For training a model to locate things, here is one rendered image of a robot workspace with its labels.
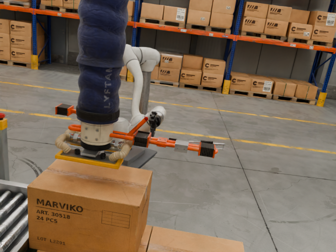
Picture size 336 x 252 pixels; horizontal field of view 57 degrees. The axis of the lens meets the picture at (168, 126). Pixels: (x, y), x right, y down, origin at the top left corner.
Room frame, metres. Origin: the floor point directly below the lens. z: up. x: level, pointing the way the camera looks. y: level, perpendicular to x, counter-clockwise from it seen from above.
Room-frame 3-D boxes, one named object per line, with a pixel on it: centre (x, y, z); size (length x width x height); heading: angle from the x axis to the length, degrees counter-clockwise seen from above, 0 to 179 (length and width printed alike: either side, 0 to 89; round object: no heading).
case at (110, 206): (1.57, 0.37, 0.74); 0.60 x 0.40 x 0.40; 85
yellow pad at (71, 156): (1.48, 0.39, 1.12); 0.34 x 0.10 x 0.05; 85
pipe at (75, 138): (1.57, 0.38, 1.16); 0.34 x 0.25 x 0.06; 85
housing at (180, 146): (1.53, -0.09, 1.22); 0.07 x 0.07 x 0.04; 85
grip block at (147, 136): (1.55, 0.13, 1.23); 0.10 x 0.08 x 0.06; 175
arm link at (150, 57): (2.47, 0.22, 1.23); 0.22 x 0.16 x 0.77; 129
